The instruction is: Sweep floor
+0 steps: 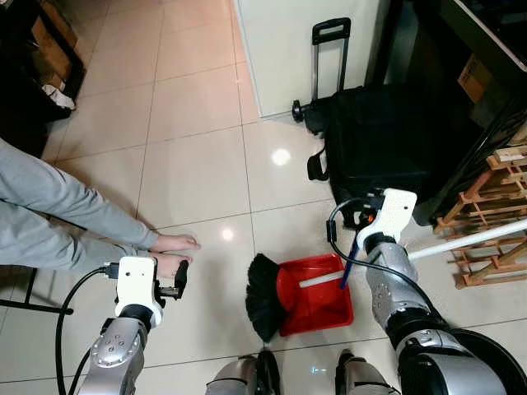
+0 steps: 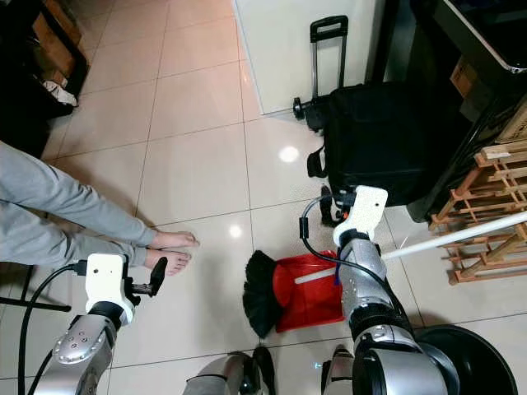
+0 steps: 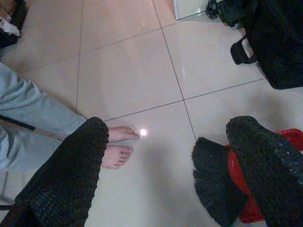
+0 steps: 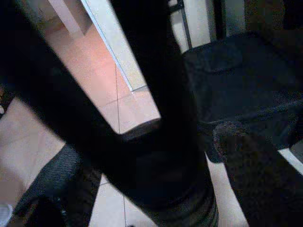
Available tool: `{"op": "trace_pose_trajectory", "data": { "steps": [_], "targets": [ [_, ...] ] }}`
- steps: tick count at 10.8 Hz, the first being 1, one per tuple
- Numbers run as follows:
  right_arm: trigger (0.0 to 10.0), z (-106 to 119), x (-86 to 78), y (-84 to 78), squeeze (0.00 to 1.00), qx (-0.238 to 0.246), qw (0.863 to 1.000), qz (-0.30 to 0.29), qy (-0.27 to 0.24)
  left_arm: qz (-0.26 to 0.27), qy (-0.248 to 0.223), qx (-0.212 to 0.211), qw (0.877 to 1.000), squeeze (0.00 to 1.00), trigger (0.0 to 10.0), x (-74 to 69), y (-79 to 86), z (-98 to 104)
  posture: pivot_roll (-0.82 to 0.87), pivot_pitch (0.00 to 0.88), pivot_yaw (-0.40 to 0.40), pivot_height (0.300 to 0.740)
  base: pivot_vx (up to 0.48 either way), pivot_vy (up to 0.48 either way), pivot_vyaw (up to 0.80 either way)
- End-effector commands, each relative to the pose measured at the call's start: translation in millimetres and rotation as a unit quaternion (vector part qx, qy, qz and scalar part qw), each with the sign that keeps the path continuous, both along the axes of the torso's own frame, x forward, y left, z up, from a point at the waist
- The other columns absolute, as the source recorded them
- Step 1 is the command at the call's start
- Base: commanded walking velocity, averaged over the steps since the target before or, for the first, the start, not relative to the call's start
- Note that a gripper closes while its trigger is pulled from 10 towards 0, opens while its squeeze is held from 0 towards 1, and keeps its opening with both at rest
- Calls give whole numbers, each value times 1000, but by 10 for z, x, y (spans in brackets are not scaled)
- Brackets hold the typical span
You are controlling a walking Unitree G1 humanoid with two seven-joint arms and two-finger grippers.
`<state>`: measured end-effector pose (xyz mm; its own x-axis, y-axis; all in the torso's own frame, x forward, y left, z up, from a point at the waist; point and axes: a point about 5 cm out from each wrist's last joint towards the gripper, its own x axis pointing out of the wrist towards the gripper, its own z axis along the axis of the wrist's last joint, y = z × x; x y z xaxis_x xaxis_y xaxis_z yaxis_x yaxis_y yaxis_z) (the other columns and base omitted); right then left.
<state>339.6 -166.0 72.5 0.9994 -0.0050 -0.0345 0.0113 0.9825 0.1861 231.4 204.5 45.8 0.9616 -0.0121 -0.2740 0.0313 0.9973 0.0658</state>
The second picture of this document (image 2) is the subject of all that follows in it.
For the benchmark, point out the black glossy desk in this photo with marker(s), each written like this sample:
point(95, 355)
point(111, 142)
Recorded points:
point(494, 20)

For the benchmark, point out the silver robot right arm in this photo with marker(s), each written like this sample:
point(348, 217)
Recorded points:
point(366, 280)

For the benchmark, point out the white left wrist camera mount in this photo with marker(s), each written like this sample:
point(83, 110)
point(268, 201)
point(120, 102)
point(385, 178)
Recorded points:
point(107, 284)

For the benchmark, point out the person in grey trousers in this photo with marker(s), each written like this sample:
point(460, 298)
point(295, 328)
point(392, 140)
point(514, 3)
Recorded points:
point(49, 202)

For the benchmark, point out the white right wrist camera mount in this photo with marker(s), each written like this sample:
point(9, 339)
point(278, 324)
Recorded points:
point(366, 206)

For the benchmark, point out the broom with black bristles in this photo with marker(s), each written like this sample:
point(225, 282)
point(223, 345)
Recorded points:
point(262, 296)

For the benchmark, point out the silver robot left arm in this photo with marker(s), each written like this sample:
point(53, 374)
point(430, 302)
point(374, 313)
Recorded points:
point(78, 350)

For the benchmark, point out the wooden slatted rack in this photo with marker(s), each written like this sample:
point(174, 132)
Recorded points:
point(502, 152)

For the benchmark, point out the robot left leg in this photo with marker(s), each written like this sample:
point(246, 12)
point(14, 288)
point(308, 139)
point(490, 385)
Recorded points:
point(214, 378)

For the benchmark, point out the black metal chair frame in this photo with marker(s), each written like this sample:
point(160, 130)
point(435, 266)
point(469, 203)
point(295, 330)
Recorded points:
point(25, 303)

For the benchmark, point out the robot leg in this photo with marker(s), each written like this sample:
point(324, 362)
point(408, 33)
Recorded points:
point(214, 378)
point(338, 378)

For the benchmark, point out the small labelled cardboard box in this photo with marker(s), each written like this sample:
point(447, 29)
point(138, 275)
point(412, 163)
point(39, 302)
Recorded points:
point(468, 80)

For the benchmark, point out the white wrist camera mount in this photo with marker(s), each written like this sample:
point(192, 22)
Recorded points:
point(366, 206)
point(107, 284)

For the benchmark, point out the white crumpled cloth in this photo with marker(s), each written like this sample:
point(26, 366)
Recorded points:
point(62, 95)

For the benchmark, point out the black fabric trolley suitcase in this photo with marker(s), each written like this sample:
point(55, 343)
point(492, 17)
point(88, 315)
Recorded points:
point(379, 140)

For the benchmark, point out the large flat brown cardboard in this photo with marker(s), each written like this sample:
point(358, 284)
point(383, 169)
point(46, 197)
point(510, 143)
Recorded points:
point(515, 123)

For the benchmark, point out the dark storage shelf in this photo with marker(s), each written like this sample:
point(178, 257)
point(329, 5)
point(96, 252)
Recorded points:
point(20, 82)

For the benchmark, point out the robot right leg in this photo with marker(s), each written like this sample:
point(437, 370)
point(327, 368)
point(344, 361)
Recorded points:
point(338, 378)

